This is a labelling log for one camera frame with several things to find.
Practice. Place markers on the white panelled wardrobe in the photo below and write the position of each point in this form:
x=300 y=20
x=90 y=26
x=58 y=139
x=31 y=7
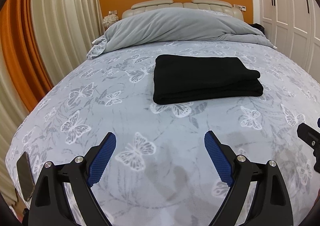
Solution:
x=287 y=3

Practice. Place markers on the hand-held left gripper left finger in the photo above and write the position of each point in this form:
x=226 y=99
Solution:
x=102 y=161

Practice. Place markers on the black pants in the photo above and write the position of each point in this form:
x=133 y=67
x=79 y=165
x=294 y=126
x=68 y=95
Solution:
x=200 y=78

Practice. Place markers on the orange curtain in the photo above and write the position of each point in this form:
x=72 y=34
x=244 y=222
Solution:
x=22 y=41

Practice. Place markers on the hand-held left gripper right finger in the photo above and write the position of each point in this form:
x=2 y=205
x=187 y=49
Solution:
x=217 y=158

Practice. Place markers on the white flower decoration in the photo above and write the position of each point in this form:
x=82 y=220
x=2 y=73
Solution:
x=110 y=19

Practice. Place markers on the grey duvet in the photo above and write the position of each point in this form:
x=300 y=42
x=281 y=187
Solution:
x=175 y=26

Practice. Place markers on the beige curtain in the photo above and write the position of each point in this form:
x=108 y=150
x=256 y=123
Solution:
x=10 y=121
x=65 y=16

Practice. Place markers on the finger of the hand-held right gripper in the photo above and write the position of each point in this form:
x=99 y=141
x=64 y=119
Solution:
x=310 y=136

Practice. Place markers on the dark cloth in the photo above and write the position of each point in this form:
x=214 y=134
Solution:
x=257 y=28

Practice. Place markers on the butterfly print bedspread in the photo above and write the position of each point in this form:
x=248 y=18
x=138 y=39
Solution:
x=105 y=116

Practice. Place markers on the beige padded headboard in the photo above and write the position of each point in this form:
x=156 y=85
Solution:
x=160 y=5

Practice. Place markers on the dark smartphone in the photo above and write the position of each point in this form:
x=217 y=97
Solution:
x=25 y=178

